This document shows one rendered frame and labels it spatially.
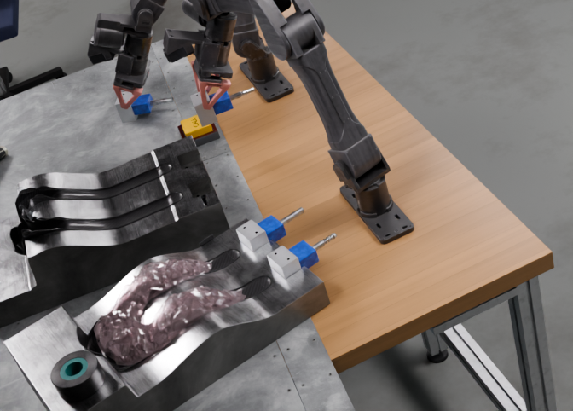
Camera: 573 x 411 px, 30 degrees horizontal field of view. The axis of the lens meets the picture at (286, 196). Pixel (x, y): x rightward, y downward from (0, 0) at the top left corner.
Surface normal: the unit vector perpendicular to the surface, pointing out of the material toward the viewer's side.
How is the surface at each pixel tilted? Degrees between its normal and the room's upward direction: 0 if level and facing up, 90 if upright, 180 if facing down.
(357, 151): 69
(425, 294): 0
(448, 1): 0
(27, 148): 0
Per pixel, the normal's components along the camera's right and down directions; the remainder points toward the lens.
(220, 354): 0.54, 0.41
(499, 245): -0.25, -0.76
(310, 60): 0.47, 0.07
